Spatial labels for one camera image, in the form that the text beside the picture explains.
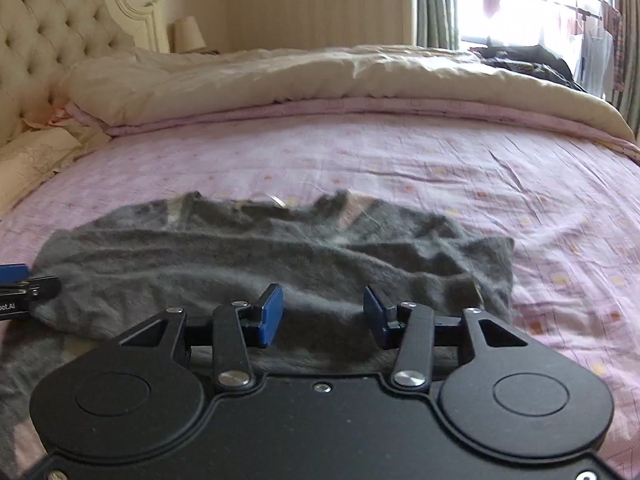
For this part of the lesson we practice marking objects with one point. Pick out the clothes drying rack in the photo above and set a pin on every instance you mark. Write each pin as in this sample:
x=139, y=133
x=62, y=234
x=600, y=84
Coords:
x=597, y=45

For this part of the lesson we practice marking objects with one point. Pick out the patterned curtain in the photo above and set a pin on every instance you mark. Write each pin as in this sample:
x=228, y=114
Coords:
x=629, y=35

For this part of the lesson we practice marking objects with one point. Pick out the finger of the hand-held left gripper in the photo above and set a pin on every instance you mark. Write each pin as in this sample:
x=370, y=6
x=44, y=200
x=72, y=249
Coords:
x=36, y=287

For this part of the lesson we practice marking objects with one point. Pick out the pink patterned bed sheet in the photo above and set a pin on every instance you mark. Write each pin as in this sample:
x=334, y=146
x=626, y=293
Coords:
x=400, y=160

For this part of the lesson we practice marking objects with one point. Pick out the cream tufted headboard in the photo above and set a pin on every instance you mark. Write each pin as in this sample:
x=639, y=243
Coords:
x=55, y=25

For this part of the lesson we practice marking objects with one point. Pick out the cream duvet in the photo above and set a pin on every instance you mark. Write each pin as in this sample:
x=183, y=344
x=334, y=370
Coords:
x=310, y=77

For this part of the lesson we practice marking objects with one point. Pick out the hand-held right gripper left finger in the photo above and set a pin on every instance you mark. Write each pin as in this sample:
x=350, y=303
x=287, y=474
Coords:
x=270, y=316

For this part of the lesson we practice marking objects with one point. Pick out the grey fuzzy sweater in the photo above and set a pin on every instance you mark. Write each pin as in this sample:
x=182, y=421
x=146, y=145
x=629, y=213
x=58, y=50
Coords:
x=210, y=255

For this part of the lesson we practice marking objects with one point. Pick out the grey-green curtain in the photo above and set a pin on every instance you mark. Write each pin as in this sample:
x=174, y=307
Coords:
x=436, y=2

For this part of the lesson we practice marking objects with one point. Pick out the cream patterned pillow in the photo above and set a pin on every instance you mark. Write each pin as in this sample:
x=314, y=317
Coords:
x=35, y=157

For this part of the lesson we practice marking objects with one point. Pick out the dark clothes pile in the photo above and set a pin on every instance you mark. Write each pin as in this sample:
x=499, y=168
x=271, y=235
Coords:
x=530, y=62

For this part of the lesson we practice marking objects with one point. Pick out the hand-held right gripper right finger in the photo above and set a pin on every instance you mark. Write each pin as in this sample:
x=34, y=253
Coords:
x=373, y=321

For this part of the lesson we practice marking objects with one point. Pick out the cream table lamp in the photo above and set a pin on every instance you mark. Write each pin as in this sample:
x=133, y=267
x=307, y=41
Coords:
x=188, y=34

